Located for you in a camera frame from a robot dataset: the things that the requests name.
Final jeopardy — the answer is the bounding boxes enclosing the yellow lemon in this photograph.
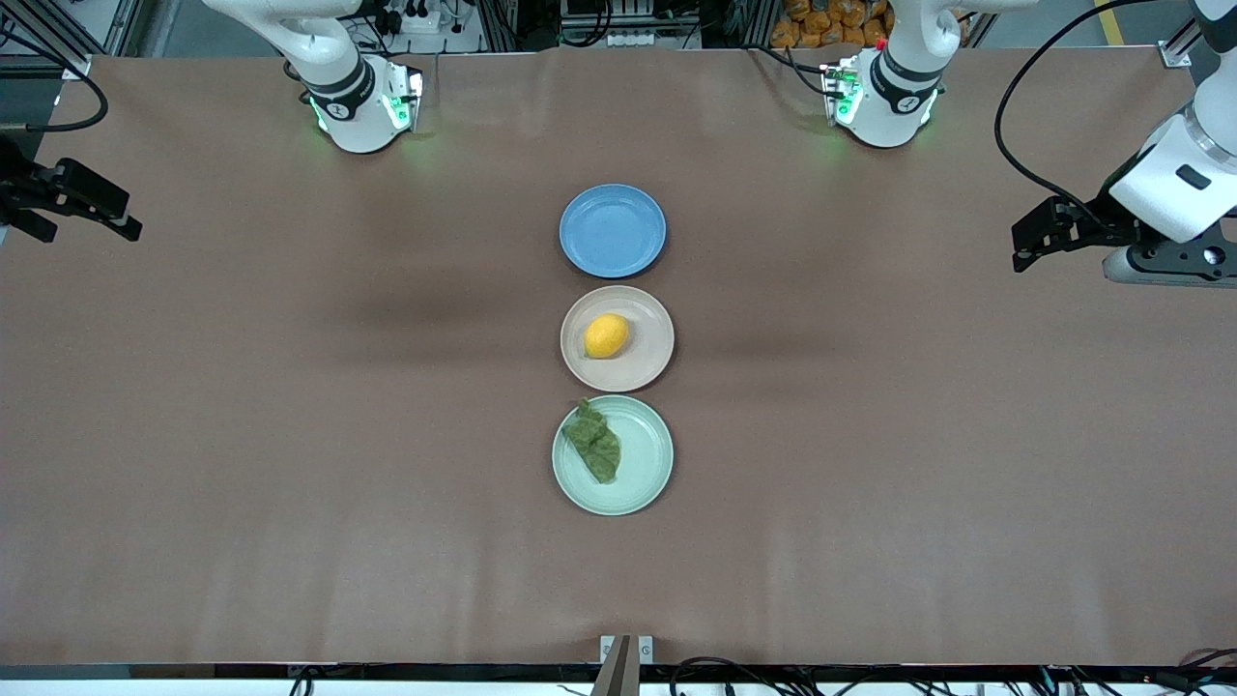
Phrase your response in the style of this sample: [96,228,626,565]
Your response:
[583,313,631,360]

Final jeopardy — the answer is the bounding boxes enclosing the green lettuce leaf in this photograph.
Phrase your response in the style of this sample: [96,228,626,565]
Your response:
[563,397,622,485]

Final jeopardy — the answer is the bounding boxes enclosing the bag of orange items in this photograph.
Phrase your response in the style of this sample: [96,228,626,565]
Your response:
[771,0,895,49]

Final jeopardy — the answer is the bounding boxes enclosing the brown table cover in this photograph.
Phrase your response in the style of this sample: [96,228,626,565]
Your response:
[0,43,1237,668]

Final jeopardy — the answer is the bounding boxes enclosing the white power strip with plugs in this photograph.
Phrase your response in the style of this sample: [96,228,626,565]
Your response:
[382,0,446,35]

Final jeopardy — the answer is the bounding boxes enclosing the beige plate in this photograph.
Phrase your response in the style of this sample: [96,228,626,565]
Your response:
[561,285,676,393]

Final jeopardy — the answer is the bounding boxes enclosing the blue plate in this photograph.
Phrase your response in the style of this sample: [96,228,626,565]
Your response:
[559,184,668,279]

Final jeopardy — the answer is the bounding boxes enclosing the pale green plate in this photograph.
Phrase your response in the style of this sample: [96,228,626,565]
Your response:
[552,394,675,517]

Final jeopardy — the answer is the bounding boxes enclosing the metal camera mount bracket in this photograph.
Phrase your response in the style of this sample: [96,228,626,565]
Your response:
[599,634,654,696]

